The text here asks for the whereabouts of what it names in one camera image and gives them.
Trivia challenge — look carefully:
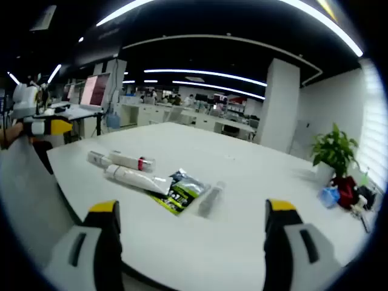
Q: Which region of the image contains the potted green plant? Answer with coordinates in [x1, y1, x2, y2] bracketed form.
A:
[310, 122, 361, 188]

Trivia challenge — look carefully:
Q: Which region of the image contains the white skincare tube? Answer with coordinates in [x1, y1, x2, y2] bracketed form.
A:
[104, 164, 173, 195]

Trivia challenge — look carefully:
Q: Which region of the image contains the red collared skincare pump bottle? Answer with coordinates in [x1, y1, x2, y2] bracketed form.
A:
[109, 150, 157, 173]

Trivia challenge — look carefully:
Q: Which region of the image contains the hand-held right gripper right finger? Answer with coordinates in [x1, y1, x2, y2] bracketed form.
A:
[263, 198, 349, 291]

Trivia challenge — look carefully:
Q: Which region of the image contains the black framed desk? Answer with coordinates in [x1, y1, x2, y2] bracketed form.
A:
[33, 102, 105, 141]

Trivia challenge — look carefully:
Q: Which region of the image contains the black bag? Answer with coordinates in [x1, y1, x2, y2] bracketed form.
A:
[356, 185, 377, 210]

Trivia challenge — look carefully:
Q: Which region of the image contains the white office counter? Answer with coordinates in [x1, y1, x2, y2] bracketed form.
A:
[119, 101, 257, 138]

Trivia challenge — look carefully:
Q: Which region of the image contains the person's left hand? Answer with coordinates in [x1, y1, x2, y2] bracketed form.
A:
[0, 122, 25, 150]

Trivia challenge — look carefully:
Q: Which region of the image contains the grey green skincare sachet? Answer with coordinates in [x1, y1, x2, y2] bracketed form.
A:
[150, 168, 212, 216]

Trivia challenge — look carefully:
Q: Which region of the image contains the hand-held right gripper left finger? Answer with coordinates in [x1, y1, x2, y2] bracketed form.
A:
[42, 199, 124, 291]

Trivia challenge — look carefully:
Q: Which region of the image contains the computer monitor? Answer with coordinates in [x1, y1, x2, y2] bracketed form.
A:
[79, 72, 112, 110]

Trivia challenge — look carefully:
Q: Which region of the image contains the blue plastic bag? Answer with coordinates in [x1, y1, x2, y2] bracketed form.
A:
[318, 186, 342, 209]

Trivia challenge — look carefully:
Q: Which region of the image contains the white window blind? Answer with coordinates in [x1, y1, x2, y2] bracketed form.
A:
[359, 59, 386, 189]

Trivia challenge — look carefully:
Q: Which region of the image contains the blue water jug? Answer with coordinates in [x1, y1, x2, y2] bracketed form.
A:
[107, 112, 121, 129]

